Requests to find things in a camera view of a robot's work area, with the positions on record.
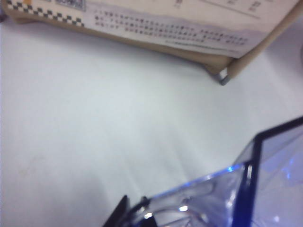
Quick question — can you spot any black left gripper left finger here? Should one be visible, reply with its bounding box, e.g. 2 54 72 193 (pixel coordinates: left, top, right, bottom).
103 195 130 227

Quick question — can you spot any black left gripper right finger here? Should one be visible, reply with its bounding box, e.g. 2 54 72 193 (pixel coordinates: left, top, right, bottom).
139 196 159 227

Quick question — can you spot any transparent plastic cup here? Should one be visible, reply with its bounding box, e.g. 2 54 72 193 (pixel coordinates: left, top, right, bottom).
127 115 303 227

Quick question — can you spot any beige canvas desk calendar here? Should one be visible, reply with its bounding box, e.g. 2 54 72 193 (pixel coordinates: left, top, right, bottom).
0 0 303 86

